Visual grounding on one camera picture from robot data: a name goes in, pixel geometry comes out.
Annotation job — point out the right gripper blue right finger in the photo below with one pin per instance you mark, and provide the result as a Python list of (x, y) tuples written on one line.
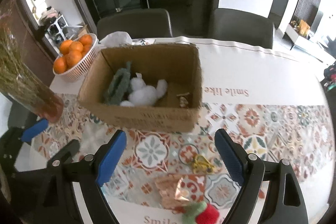
[(284, 201)]

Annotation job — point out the dark chair behind box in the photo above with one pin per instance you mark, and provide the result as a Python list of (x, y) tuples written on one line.
[(138, 23)]

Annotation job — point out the white plush toy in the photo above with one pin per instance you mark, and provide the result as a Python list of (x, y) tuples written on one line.
[(143, 94)]

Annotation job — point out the white tv cabinet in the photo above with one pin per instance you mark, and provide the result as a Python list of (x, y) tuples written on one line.
[(314, 46)]

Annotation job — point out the dark chair back right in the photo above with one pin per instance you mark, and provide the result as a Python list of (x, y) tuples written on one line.
[(240, 26)]

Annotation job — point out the red strawberry plush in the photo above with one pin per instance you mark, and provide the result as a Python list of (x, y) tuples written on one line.
[(200, 213)]

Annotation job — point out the glass vase with dried flowers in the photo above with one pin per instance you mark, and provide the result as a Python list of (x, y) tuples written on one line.
[(17, 80)]

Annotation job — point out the yellow toy keychain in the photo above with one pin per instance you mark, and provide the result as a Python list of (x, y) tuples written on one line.
[(200, 165)]

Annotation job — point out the brown cardboard box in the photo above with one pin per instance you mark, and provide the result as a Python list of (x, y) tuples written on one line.
[(178, 64)]

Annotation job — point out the gold foil snack wrapper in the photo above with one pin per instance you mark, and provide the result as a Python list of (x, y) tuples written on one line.
[(173, 191)]

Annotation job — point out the patterned table runner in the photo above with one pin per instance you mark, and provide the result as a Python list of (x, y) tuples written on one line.
[(301, 132)]

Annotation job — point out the white shoe rack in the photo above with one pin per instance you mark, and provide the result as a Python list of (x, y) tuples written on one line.
[(57, 29)]

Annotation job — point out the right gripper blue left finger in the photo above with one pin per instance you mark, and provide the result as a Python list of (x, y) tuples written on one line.
[(80, 185)]

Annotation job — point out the white basket of oranges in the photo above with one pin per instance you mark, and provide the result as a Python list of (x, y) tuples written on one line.
[(76, 57)]

